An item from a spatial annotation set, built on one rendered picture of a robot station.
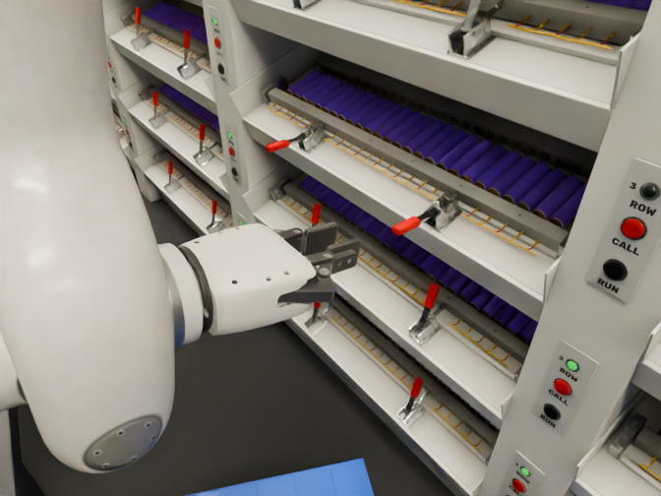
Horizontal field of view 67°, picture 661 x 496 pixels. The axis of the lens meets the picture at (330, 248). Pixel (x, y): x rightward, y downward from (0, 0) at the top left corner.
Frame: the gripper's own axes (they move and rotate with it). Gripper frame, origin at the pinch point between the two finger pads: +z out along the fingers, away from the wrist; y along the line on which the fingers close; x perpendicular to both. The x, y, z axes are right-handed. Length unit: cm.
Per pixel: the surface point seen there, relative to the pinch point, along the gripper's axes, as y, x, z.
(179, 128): -88, -19, 23
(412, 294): -4.8, -17.5, 23.2
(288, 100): -36.1, 3.4, 19.2
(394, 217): -5.6, -2.8, 15.9
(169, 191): -95, -40, 23
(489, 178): 1.9, 4.9, 22.4
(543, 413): 20.4, -15.1, 17.2
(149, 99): -110, -18, 23
